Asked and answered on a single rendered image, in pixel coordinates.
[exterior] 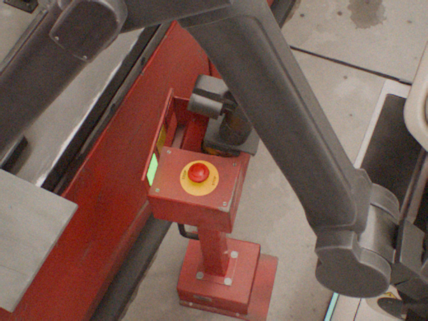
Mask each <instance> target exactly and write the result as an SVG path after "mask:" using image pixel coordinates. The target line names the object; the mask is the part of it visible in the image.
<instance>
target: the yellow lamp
mask: <svg viewBox="0 0 428 321"><path fill-rule="evenodd" d="M165 140H166V131H165V130H164V125H162V129H161V131H160V136H159V139H158V142H157V149H158V153H159V156H160V155H161V151H162V147H163V144H164V141H165Z"/></svg>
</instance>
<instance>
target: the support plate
mask: <svg viewBox="0 0 428 321"><path fill-rule="evenodd" d="M77 209H78V205H77V204H76V203H74V202H72V201H69V200H67V199H64V198H63V197H61V196H58V195H56V194H54V193H52V192H49V191H47V190H45V189H42V188H41V187H38V186H36V185H35V184H33V183H30V182H28V181H26V180H24V179H22V178H19V177H17V176H15V175H13V174H10V173H8V172H6V171H3V170H2V169H0V307H1V308H4V310H6V311H9V312H10V313H12V312H13V310H14V308H16V306H17V304H18V303H19V301H20V300H21V298H22V296H23V294H24V292H25V291H26V289H28V287H29V286H30V284H31V282H32V280H33V278H34V277H35V276H36V273H37V272H38V271H39V269H40V268H41V266H42V264H43V263H44V261H45V259H46V258H47V257H48V254H49V253H50V251H51V249H52V248H53V246H55V244H56V242H57V241H58V239H59V238H60V235H61V234H62V232H63V230H64V229H65V227H66V226H67V225H68V224H69V222H70V220H71V218H72V216H73V215H74V214H75V211H76V210H77Z"/></svg>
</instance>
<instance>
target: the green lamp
mask: <svg viewBox="0 0 428 321"><path fill-rule="evenodd" d="M156 168H157V161H156V158H155V154H154V155H153V159H152V162H151V165H150V169H149V172H148V173H147V177H148V179H149V181H150V185H152V182H153V178H154V175H155V171H156Z"/></svg>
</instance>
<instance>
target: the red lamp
mask: <svg viewBox="0 0 428 321"><path fill-rule="evenodd" d="M174 110H175V107H174V103H173V97H171V101H170V104H169V108H168V111H167V113H166V120H167V123H168V128H169V126H170V123H171V119H172V117H173V112H174Z"/></svg>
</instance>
